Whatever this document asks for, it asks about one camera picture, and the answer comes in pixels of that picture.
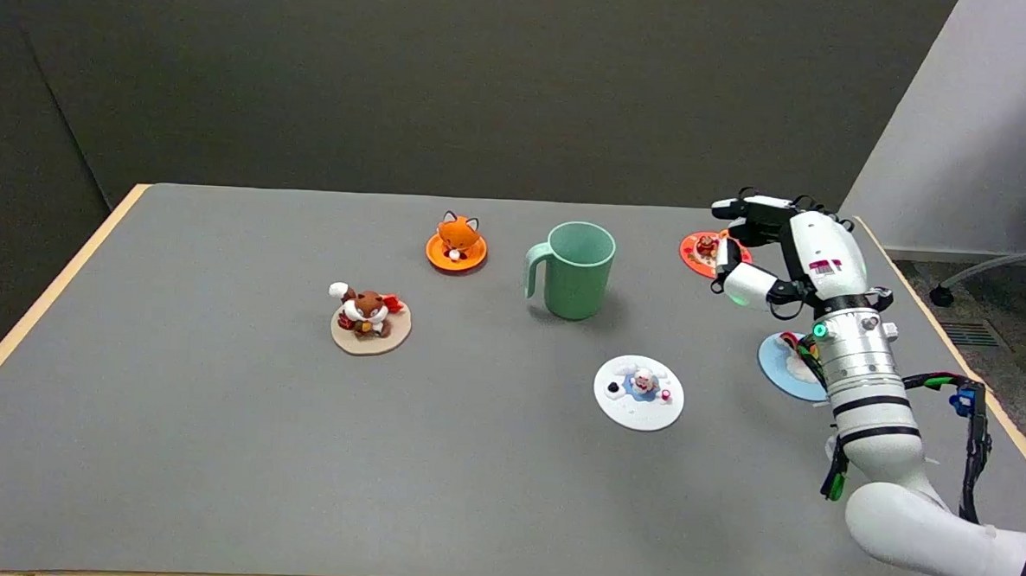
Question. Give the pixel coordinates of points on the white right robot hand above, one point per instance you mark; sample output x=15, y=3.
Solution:
x=818, y=249

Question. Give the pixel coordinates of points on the white cup lid with figure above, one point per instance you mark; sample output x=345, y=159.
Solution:
x=638, y=392

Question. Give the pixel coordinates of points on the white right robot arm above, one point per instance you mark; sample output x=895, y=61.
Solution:
x=884, y=425

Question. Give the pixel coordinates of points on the red cup lid with figure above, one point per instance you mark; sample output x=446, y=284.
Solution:
x=702, y=251

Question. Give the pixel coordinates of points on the blue cup lid with figure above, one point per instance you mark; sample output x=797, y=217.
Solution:
x=785, y=366

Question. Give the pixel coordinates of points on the orange fox cup lid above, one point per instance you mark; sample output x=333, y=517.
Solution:
x=457, y=243

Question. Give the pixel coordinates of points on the beige squirrel cup lid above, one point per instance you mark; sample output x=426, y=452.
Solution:
x=370, y=319

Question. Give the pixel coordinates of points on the office chair base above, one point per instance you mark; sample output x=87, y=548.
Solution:
x=1012, y=258

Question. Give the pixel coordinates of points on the green plastic mug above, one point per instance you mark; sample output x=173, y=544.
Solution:
x=573, y=270

